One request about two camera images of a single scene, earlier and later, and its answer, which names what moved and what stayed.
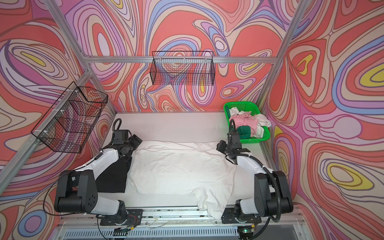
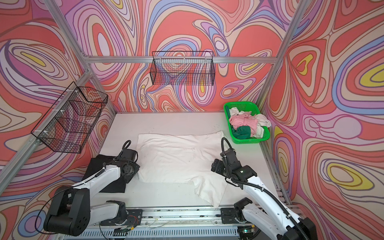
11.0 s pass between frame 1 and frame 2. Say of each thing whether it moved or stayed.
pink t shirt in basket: stayed
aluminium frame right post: stayed
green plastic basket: stayed
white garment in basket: stayed
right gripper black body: moved
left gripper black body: moved
